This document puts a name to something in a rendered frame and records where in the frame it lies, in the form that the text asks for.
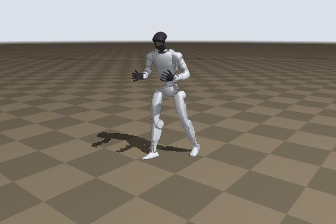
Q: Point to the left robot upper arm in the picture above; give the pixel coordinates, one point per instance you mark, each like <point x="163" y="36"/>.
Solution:
<point x="178" y="57"/>

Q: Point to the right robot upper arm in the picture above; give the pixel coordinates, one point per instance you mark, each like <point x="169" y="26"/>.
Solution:
<point x="149" y="61"/>

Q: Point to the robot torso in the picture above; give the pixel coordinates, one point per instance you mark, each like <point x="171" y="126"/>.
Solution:
<point x="164" y="62"/>

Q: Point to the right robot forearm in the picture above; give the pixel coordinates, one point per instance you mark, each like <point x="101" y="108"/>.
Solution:
<point x="145" y="76"/>

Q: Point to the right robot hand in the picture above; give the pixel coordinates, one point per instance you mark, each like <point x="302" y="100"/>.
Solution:
<point x="137" y="76"/>

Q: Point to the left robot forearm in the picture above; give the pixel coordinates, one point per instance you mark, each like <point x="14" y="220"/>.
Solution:
<point x="181" y="76"/>

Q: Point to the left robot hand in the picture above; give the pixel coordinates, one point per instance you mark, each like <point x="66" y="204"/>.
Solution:
<point x="169" y="76"/>

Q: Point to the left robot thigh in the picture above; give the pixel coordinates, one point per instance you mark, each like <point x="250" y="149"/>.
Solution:
<point x="180" y="107"/>

